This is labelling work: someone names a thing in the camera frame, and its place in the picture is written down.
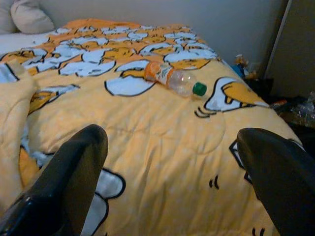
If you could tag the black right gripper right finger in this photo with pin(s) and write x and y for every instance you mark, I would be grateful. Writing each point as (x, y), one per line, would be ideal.
(283, 182)

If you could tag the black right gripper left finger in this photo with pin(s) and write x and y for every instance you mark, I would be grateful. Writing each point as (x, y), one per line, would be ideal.
(61, 186)

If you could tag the clear plastic bag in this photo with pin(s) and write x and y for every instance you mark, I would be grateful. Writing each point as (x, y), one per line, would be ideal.
(305, 108)

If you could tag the yellow cartoon print comforter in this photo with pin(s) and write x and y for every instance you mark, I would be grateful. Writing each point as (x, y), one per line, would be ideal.
(160, 137)

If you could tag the small colourful plush toy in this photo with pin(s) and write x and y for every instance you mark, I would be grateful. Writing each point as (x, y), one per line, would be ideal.
(242, 64)

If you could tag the beige wardrobe panel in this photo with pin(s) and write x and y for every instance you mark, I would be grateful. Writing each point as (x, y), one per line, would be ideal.
(292, 49)

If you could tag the clear bottle with green cap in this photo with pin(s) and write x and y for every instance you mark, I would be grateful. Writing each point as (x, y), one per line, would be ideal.
(177, 78)

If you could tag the white quilted mattress pad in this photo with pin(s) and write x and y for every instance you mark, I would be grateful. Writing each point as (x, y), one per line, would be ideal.
(14, 41)

